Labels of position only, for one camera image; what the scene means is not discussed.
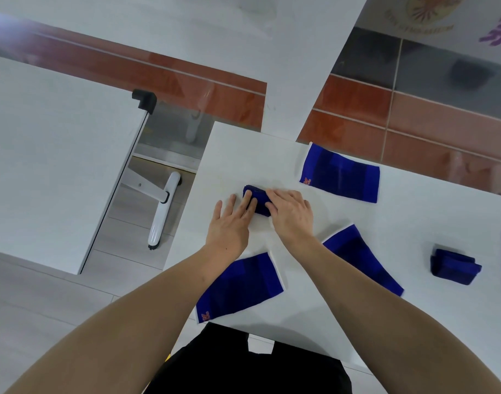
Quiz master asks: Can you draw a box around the person's left hand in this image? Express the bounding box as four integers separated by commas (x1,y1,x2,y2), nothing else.
205,193,259,261

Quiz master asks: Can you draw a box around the person's black clothing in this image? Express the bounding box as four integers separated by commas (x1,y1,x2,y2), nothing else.
144,322,354,394

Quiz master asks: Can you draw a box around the blue knit sleeve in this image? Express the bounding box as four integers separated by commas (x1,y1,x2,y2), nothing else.
243,185,273,218
299,142,381,204
321,224,405,298
195,252,286,325
430,248,483,286

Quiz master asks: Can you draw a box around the white table leg foot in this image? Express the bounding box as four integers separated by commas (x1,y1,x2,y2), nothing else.
120,166,183,252

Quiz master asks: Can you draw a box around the person's right hand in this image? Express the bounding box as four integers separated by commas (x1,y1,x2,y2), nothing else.
265,189,317,247

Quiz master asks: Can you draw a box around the white clothing tag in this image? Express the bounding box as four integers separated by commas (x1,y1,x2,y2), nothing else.
247,332,275,357

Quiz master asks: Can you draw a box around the person's left forearm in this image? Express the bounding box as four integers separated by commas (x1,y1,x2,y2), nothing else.
4,241,251,394

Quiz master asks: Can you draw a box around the black table corner cap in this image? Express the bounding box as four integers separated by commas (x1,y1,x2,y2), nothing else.
132,89,158,115

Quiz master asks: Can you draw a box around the flat blue knit sleeve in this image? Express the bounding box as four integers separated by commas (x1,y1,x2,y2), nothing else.
321,224,405,298
195,252,286,325
299,142,381,204

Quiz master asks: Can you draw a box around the person's right forearm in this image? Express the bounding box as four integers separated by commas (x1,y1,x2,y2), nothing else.
281,236,501,394

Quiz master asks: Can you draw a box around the folded blue knit sleeve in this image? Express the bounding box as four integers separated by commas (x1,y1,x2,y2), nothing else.
430,248,483,286

